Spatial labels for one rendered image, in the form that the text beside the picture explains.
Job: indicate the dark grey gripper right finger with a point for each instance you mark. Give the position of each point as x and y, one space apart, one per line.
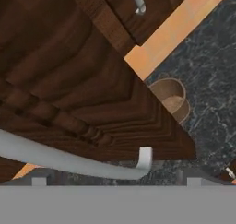
193 173

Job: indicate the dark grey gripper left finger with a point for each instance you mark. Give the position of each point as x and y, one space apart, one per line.
40 173

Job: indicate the dark brown wooden cabinet door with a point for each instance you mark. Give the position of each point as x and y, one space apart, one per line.
231 164
76 80
153 15

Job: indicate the round brown wooden basket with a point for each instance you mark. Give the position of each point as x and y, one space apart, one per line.
173 100

